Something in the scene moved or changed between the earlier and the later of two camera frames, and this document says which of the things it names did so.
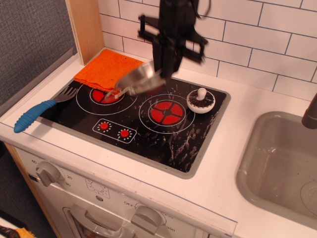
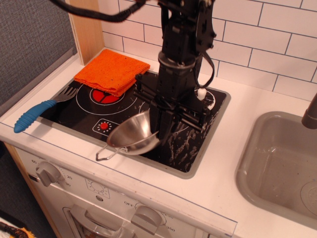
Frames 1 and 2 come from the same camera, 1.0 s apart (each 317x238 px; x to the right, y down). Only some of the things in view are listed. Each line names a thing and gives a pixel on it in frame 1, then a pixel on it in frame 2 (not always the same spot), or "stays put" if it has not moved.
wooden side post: [85, 21] stays put
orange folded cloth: [106, 67] stays put
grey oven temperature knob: [147, 219] stays put
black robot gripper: [176, 24] to [173, 89]
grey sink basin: [276, 166] stays put
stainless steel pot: [143, 80] to [131, 134]
